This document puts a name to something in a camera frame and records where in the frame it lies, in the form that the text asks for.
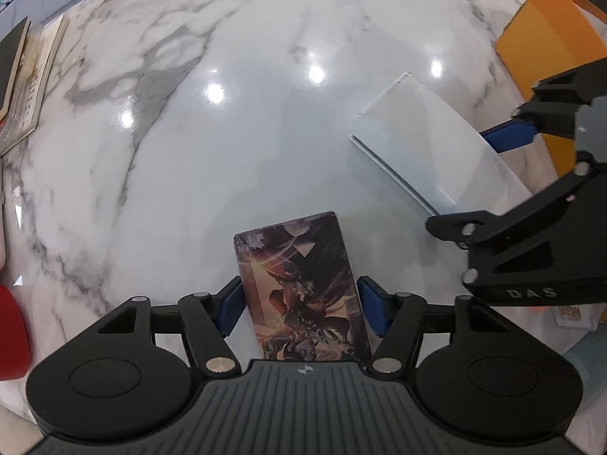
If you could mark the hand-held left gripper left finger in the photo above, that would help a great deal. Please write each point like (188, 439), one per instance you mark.
(230, 308)

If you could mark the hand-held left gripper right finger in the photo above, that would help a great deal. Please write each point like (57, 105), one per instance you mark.
(374, 304)

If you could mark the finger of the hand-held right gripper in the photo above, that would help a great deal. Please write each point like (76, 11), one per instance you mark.
(479, 225)
(510, 135)

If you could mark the dark printed card box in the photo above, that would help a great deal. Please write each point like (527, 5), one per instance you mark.
(303, 284)

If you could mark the orange box with white inside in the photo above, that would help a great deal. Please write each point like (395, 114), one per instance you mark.
(545, 33)

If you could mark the small beige labelled box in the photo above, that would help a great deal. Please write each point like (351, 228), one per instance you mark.
(574, 315)

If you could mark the light blue object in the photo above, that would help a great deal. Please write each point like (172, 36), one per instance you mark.
(590, 379)

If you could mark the red object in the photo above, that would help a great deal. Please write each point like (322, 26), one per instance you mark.
(12, 336)

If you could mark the beige printed book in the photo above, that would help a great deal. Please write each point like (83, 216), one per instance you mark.
(38, 80)

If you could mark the black book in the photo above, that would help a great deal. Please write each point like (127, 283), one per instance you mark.
(12, 64)

